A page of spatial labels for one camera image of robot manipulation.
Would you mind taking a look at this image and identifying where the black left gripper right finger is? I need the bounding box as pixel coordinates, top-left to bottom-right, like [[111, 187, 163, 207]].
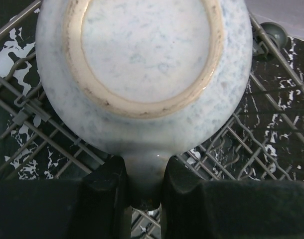
[[160, 159, 304, 239]]

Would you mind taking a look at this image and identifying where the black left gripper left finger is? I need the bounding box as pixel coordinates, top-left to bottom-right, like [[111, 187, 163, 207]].
[[0, 157, 129, 239]]

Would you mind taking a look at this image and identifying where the white speckled ceramic mug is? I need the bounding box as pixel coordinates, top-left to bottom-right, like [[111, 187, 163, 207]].
[[36, 0, 252, 211]]

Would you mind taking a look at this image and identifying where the grey wire dish rack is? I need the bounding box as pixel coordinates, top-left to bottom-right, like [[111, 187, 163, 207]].
[[0, 0, 304, 239]]

